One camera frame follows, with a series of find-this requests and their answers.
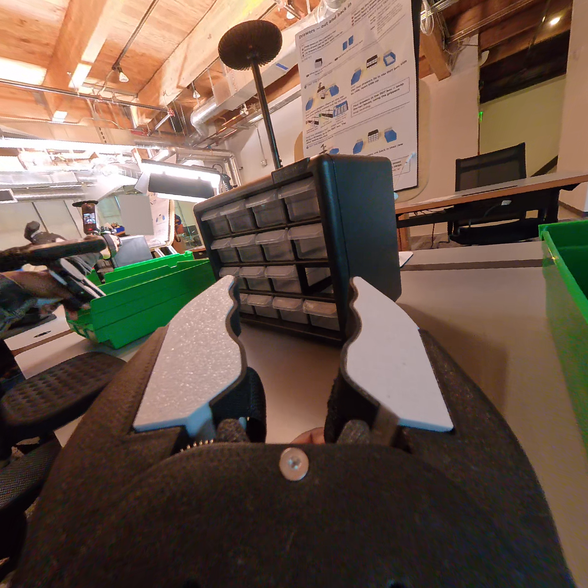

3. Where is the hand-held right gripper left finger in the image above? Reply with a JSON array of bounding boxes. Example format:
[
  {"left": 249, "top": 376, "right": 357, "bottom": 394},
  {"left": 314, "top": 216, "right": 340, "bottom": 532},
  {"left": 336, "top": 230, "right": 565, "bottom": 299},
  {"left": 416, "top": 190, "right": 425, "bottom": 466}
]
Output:
[{"left": 133, "top": 276, "right": 249, "bottom": 439}]

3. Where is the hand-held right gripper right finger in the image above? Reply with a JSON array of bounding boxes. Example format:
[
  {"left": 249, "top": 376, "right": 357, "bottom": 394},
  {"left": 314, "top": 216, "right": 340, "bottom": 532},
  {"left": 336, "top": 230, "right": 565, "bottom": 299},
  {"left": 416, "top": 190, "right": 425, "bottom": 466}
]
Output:
[{"left": 342, "top": 277, "right": 454, "bottom": 444}]

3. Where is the green plastic bin with dividers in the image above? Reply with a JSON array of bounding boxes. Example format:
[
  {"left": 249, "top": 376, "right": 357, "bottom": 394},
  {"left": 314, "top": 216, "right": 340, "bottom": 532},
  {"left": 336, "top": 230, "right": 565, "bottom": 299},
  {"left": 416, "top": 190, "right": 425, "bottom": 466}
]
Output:
[{"left": 68, "top": 250, "right": 217, "bottom": 350}]

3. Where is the black drawer cabinet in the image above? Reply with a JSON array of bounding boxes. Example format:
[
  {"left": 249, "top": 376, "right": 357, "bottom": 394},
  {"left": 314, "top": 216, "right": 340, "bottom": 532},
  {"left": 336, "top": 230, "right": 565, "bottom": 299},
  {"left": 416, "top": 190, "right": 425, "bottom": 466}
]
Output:
[{"left": 193, "top": 154, "right": 403, "bottom": 346}]

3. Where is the set of clear cabinet drawers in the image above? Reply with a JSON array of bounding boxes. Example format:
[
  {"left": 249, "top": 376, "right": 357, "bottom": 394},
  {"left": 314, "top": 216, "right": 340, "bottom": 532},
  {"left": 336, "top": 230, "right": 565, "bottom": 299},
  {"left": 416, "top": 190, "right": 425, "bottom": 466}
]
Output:
[{"left": 200, "top": 181, "right": 343, "bottom": 331}]

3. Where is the person's left hand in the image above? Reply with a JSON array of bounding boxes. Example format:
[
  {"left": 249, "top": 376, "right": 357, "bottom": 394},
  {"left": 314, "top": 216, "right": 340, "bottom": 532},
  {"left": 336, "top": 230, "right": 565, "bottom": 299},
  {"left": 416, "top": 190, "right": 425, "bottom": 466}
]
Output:
[{"left": 0, "top": 271, "right": 91, "bottom": 322}]

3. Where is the black padded chair armrest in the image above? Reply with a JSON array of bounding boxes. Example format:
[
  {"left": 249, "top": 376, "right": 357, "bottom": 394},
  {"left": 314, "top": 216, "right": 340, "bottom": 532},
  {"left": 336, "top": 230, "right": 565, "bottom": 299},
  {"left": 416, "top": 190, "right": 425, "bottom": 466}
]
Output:
[{"left": 0, "top": 353, "right": 127, "bottom": 442}]

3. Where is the rectangular studio light panel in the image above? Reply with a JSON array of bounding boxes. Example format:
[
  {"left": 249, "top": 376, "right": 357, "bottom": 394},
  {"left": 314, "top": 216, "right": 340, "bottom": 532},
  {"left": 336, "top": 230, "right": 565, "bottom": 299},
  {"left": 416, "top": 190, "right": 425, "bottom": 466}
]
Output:
[{"left": 134, "top": 158, "right": 222, "bottom": 204}]

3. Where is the wooden desk with black legs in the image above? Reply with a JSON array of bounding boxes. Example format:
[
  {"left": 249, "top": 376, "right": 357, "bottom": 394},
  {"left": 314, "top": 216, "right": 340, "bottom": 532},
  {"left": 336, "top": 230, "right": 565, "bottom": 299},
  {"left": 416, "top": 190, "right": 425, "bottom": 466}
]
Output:
[{"left": 394, "top": 171, "right": 588, "bottom": 251}]

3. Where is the black mesh office chair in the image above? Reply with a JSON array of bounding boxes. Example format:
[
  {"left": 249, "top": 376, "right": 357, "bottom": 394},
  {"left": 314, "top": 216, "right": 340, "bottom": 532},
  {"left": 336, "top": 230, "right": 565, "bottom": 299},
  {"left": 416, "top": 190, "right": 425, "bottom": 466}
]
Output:
[{"left": 449, "top": 142, "right": 529, "bottom": 246}]

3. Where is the white instruction poster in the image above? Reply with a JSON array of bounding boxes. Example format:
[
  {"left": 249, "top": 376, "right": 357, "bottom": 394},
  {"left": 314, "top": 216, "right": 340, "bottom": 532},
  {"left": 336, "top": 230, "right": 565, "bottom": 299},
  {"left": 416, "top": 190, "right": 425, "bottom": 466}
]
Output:
[{"left": 295, "top": 0, "right": 421, "bottom": 194}]

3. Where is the black round-head pole stand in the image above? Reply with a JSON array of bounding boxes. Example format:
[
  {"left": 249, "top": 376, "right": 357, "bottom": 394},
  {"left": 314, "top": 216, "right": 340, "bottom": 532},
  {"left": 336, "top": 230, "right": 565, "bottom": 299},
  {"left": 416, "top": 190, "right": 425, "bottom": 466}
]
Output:
[{"left": 218, "top": 20, "right": 285, "bottom": 171}]

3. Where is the phone on tripod mount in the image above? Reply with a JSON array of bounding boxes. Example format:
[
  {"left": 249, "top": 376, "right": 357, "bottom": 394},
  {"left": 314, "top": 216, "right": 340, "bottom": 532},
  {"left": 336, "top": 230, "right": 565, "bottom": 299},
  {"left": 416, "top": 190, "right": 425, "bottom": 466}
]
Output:
[{"left": 73, "top": 199, "right": 100, "bottom": 238}]

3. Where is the silver ventilation duct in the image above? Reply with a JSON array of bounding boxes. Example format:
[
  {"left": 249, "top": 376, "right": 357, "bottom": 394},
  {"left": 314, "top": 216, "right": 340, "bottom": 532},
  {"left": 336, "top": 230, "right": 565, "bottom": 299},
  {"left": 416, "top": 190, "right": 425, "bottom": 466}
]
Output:
[{"left": 189, "top": 90, "right": 242, "bottom": 144}]

